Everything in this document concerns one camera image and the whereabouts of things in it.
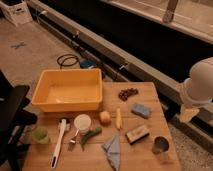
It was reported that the yellow plastic tub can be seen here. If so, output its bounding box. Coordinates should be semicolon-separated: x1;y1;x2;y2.
31;69;103;112

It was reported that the white cardboard box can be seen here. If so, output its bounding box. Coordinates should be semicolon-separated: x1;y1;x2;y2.
0;0;32;27

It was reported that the green plastic cup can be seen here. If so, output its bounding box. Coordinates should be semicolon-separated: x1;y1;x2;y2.
32;127;50;144

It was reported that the red yellow apple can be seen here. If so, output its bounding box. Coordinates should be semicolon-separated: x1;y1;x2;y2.
99;111;111;125

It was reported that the white handled brush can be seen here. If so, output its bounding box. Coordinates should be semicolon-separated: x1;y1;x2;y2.
51;118;70;169

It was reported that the green cucumber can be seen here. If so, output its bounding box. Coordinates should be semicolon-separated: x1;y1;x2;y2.
80;126;102;151

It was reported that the white plastic cup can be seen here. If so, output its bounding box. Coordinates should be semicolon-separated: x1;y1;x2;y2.
74;114;91;135

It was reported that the blue cloth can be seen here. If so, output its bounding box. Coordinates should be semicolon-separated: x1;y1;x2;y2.
101;134;121;171

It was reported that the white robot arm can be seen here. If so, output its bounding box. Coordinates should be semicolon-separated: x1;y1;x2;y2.
179;57;213;123

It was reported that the dark purple grape bunch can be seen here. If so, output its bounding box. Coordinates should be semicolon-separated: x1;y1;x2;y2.
118;88;139;101

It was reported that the black cable coil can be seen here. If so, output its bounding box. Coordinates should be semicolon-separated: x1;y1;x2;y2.
56;53;81;70

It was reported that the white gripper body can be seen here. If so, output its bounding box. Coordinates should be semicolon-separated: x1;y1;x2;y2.
179;83;200;123

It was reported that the blue floor object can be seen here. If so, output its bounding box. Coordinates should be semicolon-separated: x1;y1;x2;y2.
80;59;95;69

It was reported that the blue sponge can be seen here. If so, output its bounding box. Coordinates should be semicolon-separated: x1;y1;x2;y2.
131;103;151;119

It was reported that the black chair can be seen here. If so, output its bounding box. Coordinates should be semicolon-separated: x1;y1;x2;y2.
0;70;37;171

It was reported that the metal cup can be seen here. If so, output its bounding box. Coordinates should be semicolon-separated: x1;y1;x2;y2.
152;136;169;154

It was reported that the wooden block eraser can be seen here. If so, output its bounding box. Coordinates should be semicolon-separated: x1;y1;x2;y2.
125;125;149;144

